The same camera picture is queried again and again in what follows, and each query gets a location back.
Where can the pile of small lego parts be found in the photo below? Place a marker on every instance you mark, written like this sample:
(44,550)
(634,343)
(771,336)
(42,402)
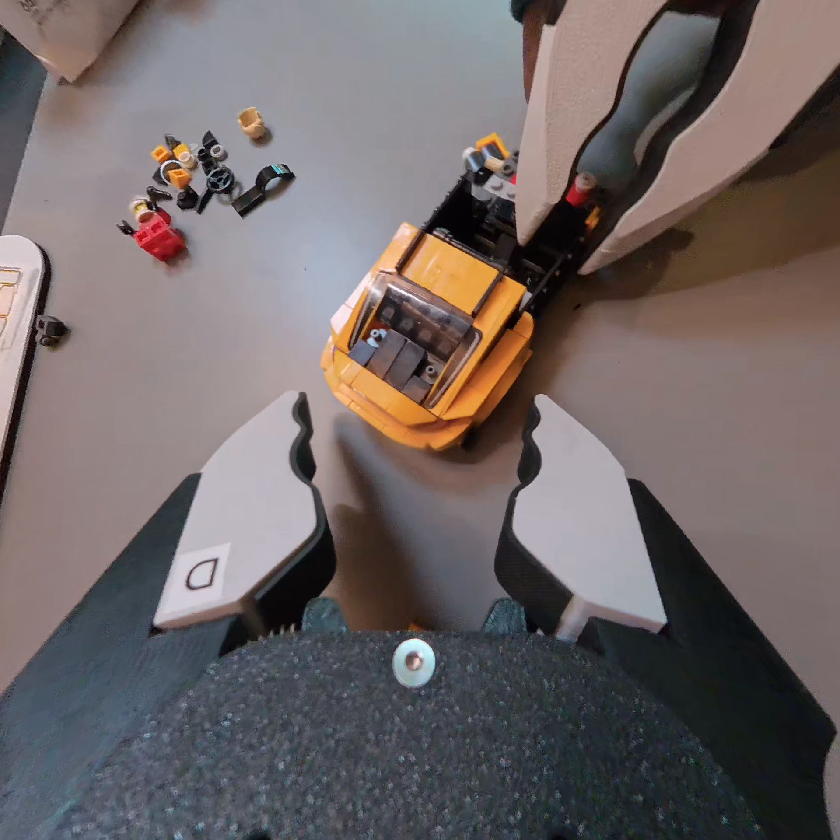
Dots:
(190,167)

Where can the small black lego piece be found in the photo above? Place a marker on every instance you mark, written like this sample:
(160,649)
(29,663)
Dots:
(51,330)

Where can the white paper bag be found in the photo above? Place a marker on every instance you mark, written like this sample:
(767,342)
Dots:
(65,33)

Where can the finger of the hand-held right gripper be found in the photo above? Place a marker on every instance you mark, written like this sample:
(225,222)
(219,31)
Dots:
(774,79)
(577,79)

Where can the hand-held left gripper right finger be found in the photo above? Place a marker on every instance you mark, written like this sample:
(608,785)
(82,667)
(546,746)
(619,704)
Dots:
(584,531)

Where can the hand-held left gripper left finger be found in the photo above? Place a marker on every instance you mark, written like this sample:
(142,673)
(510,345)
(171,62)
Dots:
(249,518)

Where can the black lego wrench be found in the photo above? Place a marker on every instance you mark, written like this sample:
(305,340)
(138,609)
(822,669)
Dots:
(262,190)

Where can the lego sticker sheet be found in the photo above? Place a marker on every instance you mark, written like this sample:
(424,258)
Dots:
(8,302)

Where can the tan lego hair piece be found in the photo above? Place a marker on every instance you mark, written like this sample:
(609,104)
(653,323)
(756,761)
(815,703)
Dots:
(253,123)

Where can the person's right hand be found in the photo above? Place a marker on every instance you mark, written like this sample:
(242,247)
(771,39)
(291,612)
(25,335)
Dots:
(533,52)

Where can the yellow lego car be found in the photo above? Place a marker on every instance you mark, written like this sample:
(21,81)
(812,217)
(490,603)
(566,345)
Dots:
(420,328)

